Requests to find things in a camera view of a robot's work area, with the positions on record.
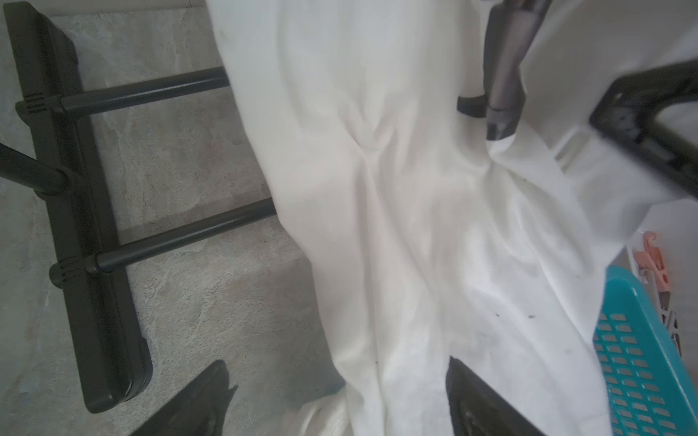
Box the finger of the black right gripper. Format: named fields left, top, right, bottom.
left=589, top=59, right=697, bottom=198

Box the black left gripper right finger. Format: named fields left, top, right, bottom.
left=445, top=357, right=543, bottom=436

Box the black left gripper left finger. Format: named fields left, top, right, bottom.
left=132, top=360, right=237, bottom=436

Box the white garment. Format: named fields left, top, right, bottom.
left=207, top=1, right=697, bottom=435

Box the white plastic clothespin tray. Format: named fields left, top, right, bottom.
left=625, top=200, right=697, bottom=383

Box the teal plastic laundry basket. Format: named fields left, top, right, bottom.
left=594, top=266, right=697, bottom=435

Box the black metal clothes rack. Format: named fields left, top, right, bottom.
left=1, top=1, right=276, bottom=413

